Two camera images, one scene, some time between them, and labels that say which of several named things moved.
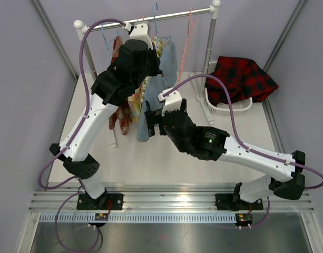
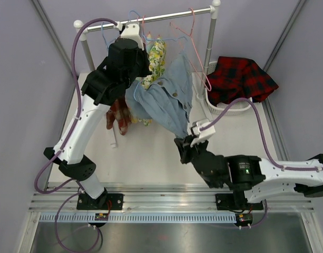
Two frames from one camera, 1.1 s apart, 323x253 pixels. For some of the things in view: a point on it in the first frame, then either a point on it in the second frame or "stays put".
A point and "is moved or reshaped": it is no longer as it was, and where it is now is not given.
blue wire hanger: x=155 y=22 -> x=156 y=40
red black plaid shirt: x=246 y=81 stays put
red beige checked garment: x=123 y=113 stays put
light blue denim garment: x=156 y=86 is moved or reshaped
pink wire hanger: x=185 y=43 -> x=193 y=12
